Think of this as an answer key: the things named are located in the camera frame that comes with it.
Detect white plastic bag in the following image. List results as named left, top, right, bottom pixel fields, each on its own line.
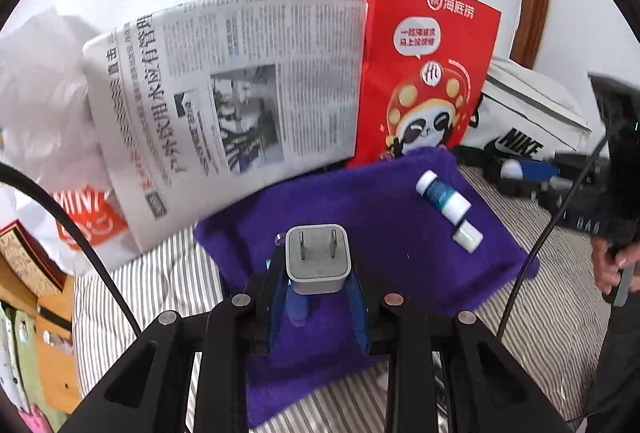
left=0, top=5, right=138, bottom=276

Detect blue white bottle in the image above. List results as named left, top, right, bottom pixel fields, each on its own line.
left=415, top=170, right=472, bottom=224

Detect person's dark clothing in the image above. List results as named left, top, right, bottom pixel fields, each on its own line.
left=582, top=283, right=640, bottom=433

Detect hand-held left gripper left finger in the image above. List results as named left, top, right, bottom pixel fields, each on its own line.
left=65, top=258, right=291, bottom=433

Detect striped bed sheet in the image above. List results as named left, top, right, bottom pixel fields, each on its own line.
left=72, top=163, right=601, bottom=433

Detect black cable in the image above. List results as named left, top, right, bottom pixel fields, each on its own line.
left=496, top=128, right=613, bottom=341
left=0, top=163, right=143, bottom=336

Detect person's right hand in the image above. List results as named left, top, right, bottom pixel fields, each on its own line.
left=590, top=235, right=640, bottom=296

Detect white charger plug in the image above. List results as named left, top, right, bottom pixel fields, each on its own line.
left=284, top=224, right=352, bottom=296

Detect grey waist bag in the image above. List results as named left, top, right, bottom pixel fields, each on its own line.
left=452, top=58, right=593, bottom=208

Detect folded newspaper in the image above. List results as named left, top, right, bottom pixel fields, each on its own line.
left=81, top=0, right=370, bottom=254

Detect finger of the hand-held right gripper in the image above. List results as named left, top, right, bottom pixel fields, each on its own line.
left=482, top=150, right=562, bottom=180
left=499, top=179, right=557, bottom=204

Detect brown patterned box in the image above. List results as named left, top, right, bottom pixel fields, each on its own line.
left=0, top=220, right=68, bottom=299

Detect purple towel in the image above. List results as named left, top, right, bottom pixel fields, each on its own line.
left=194, top=147, right=541, bottom=429

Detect red paper bag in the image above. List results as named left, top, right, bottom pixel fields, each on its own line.
left=336, top=0, right=502, bottom=168

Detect small blue tube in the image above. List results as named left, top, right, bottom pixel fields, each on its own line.
left=285, top=290, right=310, bottom=326

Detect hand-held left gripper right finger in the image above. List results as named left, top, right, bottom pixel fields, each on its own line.
left=347, top=270, right=571, bottom=433

